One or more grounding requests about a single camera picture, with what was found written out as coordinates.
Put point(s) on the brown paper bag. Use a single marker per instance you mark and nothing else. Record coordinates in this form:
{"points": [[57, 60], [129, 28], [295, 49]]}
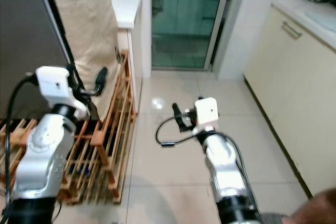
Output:
{"points": [[84, 19]]}

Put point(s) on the wooden wine rack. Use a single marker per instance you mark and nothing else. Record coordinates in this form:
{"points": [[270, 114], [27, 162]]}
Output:
{"points": [[110, 145]]}

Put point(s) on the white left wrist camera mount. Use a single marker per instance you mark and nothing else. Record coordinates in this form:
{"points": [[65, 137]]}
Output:
{"points": [[55, 85]]}

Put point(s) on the cream kitchen cabinet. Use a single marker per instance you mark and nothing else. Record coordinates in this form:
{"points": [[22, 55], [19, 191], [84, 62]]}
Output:
{"points": [[294, 87]]}

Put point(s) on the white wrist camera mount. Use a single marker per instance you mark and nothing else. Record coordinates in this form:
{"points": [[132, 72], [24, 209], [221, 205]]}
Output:
{"points": [[207, 112], [55, 85]]}

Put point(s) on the glass sliding door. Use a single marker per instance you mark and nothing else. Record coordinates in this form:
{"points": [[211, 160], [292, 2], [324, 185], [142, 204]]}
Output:
{"points": [[184, 19]]}

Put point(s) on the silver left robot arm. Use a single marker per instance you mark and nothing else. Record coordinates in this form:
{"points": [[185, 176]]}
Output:
{"points": [[42, 150]]}

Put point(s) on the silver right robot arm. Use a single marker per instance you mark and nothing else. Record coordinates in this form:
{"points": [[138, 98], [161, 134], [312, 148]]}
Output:
{"points": [[223, 166]]}

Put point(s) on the person's bare limb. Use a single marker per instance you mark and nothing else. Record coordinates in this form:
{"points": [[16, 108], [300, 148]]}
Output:
{"points": [[312, 211]]}

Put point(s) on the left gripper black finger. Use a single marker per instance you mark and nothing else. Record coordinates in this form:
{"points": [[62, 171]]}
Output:
{"points": [[102, 80]]}

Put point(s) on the white narrow counter unit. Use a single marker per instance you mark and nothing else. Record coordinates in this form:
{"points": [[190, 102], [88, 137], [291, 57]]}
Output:
{"points": [[131, 9]]}

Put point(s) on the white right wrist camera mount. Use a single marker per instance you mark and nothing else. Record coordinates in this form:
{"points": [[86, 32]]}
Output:
{"points": [[207, 112]]}

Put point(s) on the grey steel fridge door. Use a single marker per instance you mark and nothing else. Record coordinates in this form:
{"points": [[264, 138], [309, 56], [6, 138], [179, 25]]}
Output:
{"points": [[29, 30]]}

